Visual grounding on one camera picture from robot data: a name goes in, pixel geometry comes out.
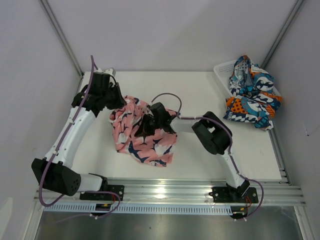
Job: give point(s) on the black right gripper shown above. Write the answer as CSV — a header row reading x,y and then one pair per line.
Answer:
x,y
144,130

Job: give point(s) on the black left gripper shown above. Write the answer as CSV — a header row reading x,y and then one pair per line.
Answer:
x,y
120,102

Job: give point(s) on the pink shark print shorts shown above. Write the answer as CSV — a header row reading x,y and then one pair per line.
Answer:
x,y
155,150

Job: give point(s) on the blue orange patterned shorts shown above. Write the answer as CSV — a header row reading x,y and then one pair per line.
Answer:
x,y
253,98

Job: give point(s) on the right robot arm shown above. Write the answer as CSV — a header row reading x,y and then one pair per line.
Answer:
x,y
215,137

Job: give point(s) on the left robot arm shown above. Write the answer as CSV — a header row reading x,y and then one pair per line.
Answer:
x,y
54,171

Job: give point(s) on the white plastic basket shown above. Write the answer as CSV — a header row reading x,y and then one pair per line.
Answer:
x,y
223,72

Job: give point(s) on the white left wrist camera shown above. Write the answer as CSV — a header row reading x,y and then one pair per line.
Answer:
x,y
110,71

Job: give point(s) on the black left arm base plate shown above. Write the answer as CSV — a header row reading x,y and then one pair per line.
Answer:
x,y
99,196

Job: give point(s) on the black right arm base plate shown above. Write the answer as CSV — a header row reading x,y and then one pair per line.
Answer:
x,y
225,194

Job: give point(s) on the left aluminium frame post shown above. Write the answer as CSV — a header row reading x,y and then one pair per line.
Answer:
x,y
48,11

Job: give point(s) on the aluminium frame post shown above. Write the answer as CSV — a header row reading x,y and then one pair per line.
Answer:
x,y
293,14
48,11

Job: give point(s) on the white slotted cable duct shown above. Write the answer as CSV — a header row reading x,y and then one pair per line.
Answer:
x,y
131,208

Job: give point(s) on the aluminium mounting rail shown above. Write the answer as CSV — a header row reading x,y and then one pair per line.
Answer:
x,y
196,192

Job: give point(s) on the right aluminium frame post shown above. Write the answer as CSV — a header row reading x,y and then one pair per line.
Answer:
x,y
293,14

